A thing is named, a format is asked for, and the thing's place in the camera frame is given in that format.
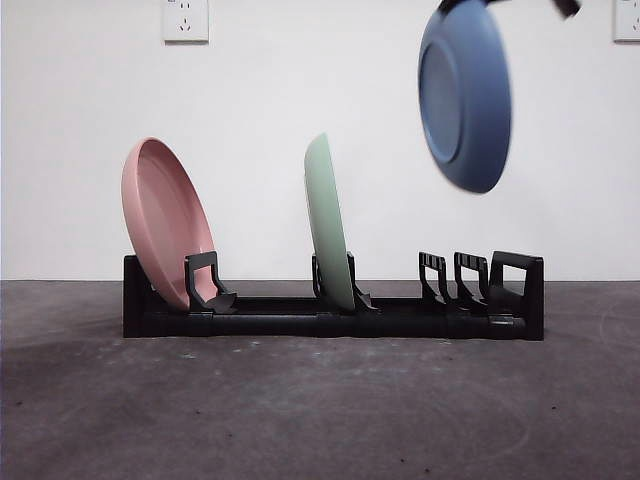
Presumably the blue plate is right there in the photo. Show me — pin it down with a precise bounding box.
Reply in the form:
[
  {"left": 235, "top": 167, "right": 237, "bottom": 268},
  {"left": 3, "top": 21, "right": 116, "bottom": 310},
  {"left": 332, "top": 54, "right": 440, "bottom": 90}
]
[{"left": 417, "top": 0, "right": 515, "bottom": 195}]

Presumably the pale green plate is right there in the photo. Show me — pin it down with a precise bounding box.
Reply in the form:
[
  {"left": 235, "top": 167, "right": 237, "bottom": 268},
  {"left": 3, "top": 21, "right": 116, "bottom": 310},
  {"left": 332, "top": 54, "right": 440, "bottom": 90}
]
[{"left": 303, "top": 131, "right": 357, "bottom": 313}]

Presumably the pink plate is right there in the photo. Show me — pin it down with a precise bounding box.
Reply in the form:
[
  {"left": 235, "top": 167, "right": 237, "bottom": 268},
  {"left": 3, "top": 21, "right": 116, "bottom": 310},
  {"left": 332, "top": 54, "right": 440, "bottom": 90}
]
[{"left": 120, "top": 135, "right": 217, "bottom": 310}]

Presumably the black plastic plate rack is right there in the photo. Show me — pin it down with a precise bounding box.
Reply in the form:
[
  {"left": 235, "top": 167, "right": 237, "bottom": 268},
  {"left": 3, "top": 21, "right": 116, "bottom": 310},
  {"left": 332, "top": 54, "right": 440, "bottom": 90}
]
[{"left": 122, "top": 249, "right": 545, "bottom": 343}]

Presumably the white wall socket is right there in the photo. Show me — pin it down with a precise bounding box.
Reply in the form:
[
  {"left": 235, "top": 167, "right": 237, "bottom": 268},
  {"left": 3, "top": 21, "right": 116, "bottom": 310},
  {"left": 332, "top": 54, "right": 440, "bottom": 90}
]
[
  {"left": 613, "top": 0, "right": 640, "bottom": 43},
  {"left": 162, "top": 0, "right": 210, "bottom": 44}
]

